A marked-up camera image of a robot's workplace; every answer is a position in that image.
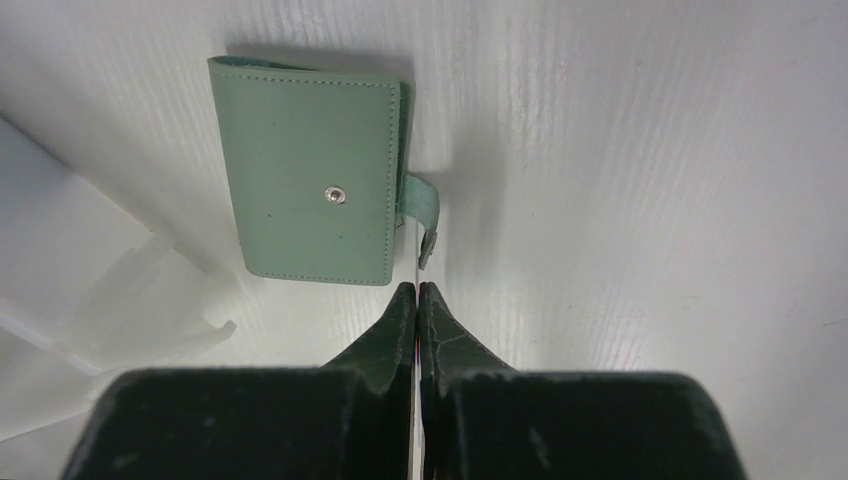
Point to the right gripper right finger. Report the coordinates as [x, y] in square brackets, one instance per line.
[484, 419]

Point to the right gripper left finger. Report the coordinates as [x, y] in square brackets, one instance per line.
[348, 419]

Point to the silver VIP credit card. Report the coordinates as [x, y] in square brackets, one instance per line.
[417, 435]

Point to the green leather card holder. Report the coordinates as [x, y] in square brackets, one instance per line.
[316, 168]

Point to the clear plastic card box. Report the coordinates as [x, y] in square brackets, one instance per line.
[86, 291]

